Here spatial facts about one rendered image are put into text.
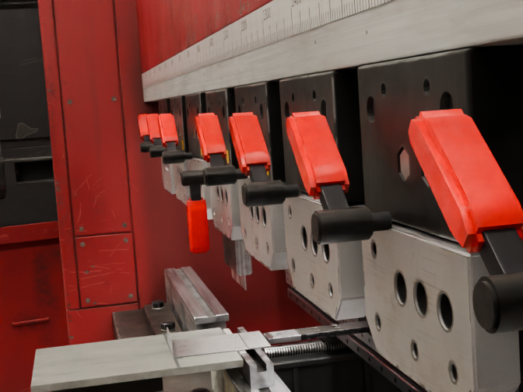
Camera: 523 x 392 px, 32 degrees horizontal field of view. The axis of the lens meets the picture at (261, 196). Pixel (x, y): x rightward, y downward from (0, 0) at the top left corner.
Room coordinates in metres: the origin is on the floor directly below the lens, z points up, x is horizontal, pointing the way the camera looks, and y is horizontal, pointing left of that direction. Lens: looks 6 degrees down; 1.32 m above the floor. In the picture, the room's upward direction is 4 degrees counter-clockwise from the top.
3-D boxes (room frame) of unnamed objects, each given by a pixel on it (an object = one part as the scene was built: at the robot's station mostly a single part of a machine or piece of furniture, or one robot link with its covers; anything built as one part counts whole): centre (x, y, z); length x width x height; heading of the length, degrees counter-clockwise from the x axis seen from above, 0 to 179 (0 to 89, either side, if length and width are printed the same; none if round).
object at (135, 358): (1.20, 0.18, 1.00); 0.26 x 0.18 x 0.01; 101
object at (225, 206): (1.05, 0.01, 1.26); 0.15 x 0.09 x 0.17; 11
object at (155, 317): (1.80, 0.21, 0.89); 0.30 x 0.05 x 0.03; 11
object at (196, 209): (1.06, 0.07, 1.20); 0.04 x 0.02 x 0.10; 101
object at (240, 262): (1.23, 0.04, 1.13); 0.10 x 0.02 x 0.10; 11
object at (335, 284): (0.66, -0.07, 1.26); 0.15 x 0.09 x 0.17; 11
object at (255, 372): (1.20, 0.03, 0.98); 0.20 x 0.03 x 0.03; 11
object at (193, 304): (1.76, 0.15, 0.92); 0.50 x 0.06 x 0.10; 11
